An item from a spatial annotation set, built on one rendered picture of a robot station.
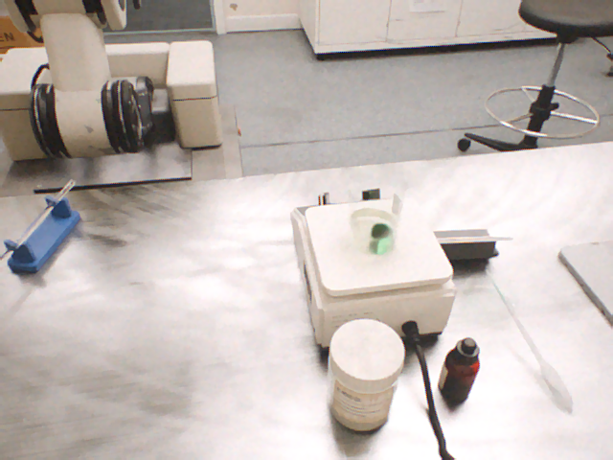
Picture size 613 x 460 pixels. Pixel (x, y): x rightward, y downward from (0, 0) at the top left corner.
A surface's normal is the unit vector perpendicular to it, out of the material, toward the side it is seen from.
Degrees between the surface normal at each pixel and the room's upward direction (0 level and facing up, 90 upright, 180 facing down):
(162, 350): 0
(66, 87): 64
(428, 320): 90
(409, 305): 90
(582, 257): 0
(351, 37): 90
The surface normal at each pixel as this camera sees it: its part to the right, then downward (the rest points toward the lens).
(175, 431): 0.01, -0.75
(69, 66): 0.16, 0.26
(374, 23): 0.18, 0.66
